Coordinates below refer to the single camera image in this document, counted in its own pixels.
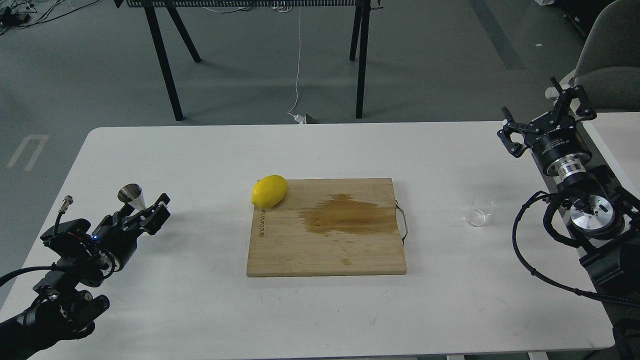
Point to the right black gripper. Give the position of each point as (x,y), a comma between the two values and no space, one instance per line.
(560,145)

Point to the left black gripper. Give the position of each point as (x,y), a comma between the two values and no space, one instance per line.
(117,234)

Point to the steel double jigger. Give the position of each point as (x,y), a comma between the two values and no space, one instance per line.
(132,194)

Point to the small clear glass cup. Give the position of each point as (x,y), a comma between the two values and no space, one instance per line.
(482,208)

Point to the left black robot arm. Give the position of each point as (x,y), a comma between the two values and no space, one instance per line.
(61,311)

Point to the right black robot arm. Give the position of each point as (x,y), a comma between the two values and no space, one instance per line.
(590,209)

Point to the grey office chair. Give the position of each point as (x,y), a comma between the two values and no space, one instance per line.
(609,64)

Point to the yellow lemon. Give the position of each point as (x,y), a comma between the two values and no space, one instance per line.
(269,191)

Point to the bamboo cutting board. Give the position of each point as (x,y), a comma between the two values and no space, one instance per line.
(328,227)

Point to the black metal table frame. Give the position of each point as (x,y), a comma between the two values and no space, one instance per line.
(201,32)

